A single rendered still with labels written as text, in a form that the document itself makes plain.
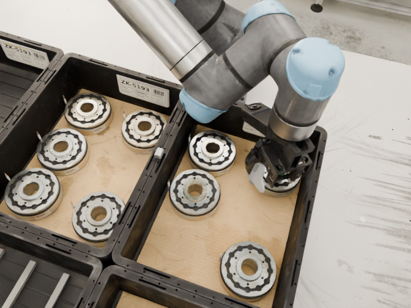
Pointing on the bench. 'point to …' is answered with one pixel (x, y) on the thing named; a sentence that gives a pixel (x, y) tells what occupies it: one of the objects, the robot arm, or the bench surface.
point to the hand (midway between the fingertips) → (262, 173)
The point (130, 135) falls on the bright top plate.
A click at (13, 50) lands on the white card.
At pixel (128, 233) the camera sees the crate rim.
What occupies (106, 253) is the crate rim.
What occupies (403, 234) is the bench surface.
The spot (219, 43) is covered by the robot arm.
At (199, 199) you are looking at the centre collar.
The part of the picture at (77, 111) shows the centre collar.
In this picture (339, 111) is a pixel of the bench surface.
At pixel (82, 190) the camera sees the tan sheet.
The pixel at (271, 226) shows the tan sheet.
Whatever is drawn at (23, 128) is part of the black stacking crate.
